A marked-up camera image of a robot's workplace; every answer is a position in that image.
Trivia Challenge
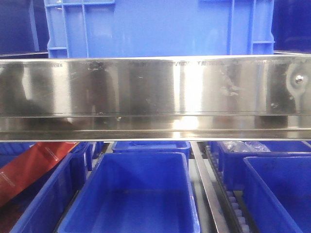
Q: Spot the blue bin centre rear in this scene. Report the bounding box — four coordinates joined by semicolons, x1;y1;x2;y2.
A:
112;141;191;164

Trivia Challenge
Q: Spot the stainless steel shelf rack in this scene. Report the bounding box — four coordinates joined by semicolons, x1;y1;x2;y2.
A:
0;51;311;233

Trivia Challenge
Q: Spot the blue bin centre front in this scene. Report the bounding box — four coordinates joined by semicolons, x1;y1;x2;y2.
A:
57;152;201;233

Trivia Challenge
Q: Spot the clear plastic bag in bin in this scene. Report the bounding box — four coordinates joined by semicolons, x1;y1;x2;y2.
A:
222;141;270;152

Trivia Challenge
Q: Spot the blue bin right rear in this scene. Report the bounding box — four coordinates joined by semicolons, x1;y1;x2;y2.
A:
217;141;311;191

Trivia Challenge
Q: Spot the large blue crate upper shelf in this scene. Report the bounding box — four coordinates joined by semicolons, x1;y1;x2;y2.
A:
44;0;274;58

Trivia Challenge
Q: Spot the blue bin far right front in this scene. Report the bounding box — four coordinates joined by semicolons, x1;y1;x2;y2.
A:
243;156;311;233

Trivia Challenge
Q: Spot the blue bin holding red package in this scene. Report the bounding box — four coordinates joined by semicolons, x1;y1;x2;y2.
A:
0;142;90;233

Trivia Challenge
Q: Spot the red foil package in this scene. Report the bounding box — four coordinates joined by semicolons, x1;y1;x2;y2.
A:
0;142;79;206

